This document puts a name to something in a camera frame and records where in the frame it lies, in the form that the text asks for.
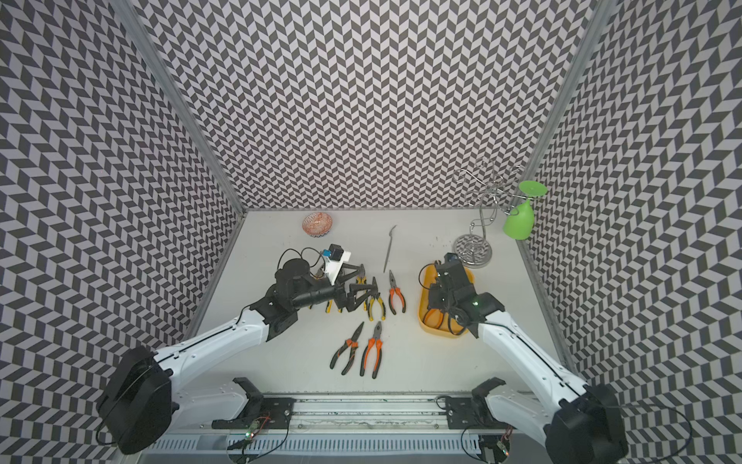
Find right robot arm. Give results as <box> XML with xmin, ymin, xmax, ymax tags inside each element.
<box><xmin>429</xmin><ymin>252</ymin><xmax>628</xmax><ymax>463</ymax></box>

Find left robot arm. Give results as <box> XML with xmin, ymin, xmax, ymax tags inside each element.
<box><xmin>97</xmin><ymin>258</ymin><xmax>378</xmax><ymax>455</ymax></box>

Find yellow black pliers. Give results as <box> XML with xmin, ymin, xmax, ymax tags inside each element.
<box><xmin>326</xmin><ymin>300</ymin><xmax>344</xmax><ymax>313</ymax></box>
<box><xmin>366</xmin><ymin>278</ymin><xmax>386</xmax><ymax>322</ymax></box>
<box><xmin>354</xmin><ymin>277</ymin><xmax>369</xmax><ymax>310</ymax></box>

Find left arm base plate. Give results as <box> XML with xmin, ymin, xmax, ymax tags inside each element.
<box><xmin>212</xmin><ymin>377</ymin><xmax>296</xmax><ymax>430</ymax></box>

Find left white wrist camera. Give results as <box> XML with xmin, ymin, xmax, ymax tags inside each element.
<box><xmin>322</xmin><ymin>244</ymin><xmax>351</xmax><ymax>285</ymax></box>

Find silver metal fork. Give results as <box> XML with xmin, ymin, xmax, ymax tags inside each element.
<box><xmin>383</xmin><ymin>225</ymin><xmax>396</xmax><ymax>273</ymax></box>

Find green plastic goblet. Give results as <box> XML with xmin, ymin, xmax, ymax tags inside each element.
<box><xmin>502</xmin><ymin>181</ymin><xmax>548</xmax><ymax>241</ymax></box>

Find orange patterned small bowl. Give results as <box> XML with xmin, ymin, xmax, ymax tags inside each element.
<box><xmin>301</xmin><ymin>212</ymin><xmax>334</xmax><ymax>238</ymax></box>

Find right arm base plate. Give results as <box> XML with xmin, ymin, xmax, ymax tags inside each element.
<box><xmin>435</xmin><ymin>377</ymin><xmax>508</xmax><ymax>430</ymax></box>

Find aluminium front rail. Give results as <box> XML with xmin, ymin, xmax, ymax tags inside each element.
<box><xmin>165</xmin><ymin>387</ymin><xmax>556</xmax><ymax>434</ymax></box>

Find chrome wire cup stand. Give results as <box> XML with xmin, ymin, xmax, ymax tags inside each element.
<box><xmin>452</xmin><ymin>160</ymin><xmax>525</xmax><ymax>269</ymax></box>

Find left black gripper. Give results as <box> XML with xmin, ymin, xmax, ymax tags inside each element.
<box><xmin>292</xmin><ymin>264</ymin><xmax>377</xmax><ymax>311</ymax></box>

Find orange long nose pliers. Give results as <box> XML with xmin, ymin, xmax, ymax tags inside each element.
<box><xmin>388</xmin><ymin>270</ymin><xmax>407</xmax><ymax>315</ymax></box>

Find yellow plastic storage box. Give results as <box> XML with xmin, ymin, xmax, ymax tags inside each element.
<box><xmin>417</xmin><ymin>263</ymin><xmax>466</xmax><ymax>338</ymax></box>

